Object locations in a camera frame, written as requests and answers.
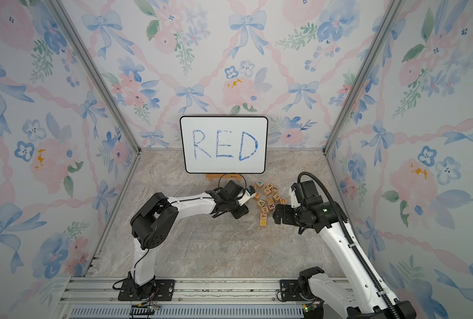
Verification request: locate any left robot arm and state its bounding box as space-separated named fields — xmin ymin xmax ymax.
xmin=130 ymin=180 xmax=256 ymax=288

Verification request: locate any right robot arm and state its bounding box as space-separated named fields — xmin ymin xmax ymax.
xmin=273 ymin=177 xmax=416 ymax=318

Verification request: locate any wooden block letter Y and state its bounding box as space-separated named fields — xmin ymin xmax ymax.
xmin=259 ymin=213 xmax=268 ymax=228

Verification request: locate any small wooden easel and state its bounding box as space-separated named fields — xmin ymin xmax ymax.
xmin=205 ymin=174 xmax=243 ymax=182

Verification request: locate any white dry-erase board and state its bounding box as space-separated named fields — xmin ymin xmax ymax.
xmin=180 ymin=116 xmax=268 ymax=174

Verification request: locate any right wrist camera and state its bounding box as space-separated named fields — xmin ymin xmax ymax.
xmin=289 ymin=180 xmax=323 ymax=208

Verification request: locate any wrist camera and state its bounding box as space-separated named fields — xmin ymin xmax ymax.
xmin=238 ymin=187 xmax=256 ymax=206
xmin=289 ymin=180 xmax=323 ymax=208

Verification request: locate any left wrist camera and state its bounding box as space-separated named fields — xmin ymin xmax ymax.
xmin=238 ymin=187 xmax=256 ymax=206

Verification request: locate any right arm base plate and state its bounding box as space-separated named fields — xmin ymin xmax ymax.
xmin=276 ymin=279 xmax=336 ymax=303

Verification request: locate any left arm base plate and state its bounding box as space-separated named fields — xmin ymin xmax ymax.
xmin=118 ymin=279 xmax=176 ymax=302

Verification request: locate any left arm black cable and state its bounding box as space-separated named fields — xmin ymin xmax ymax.
xmin=112 ymin=173 xmax=248 ymax=288

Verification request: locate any aluminium mounting rail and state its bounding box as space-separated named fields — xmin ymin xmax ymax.
xmin=58 ymin=276 xmax=397 ymax=319

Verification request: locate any right aluminium corner post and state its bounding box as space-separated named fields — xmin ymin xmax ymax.
xmin=323 ymin=0 xmax=404 ymax=156

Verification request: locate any aluminium corner post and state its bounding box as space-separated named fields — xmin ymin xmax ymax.
xmin=323 ymin=0 xmax=404 ymax=156
xmin=45 ymin=0 xmax=142 ymax=154

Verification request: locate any left aluminium corner post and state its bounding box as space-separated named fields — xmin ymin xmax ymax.
xmin=45 ymin=0 xmax=142 ymax=154

